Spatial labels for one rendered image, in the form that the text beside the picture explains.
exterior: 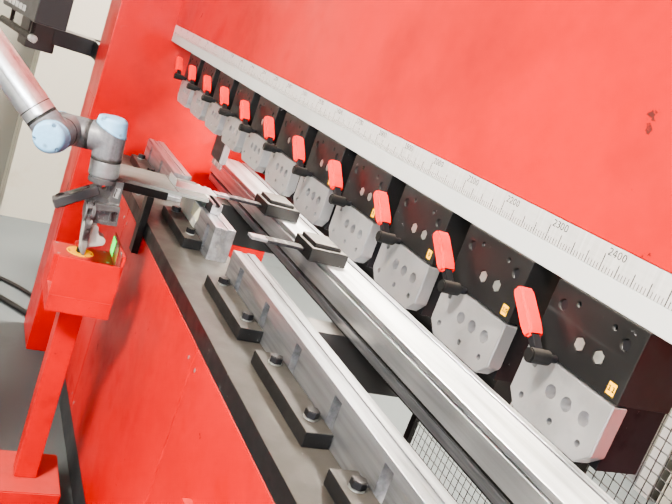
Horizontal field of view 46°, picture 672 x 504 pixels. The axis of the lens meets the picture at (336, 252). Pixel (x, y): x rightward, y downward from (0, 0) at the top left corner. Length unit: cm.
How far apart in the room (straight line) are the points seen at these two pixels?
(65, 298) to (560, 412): 145
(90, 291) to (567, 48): 141
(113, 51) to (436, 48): 192
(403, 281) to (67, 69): 376
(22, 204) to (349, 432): 384
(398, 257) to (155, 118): 202
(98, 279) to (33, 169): 285
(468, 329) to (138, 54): 224
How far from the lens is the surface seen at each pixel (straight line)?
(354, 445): 130
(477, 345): 104
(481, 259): 107
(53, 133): 187
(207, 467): 154
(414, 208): 123
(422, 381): 159
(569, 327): 93
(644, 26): 99
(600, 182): 95
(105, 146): 200
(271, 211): 235
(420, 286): 117
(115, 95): 310
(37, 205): 496
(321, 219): 152
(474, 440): 145
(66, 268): 207
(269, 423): 138
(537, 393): 95
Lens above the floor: 149
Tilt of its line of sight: 13 degrees down
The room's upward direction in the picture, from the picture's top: 20 degrees clockwise
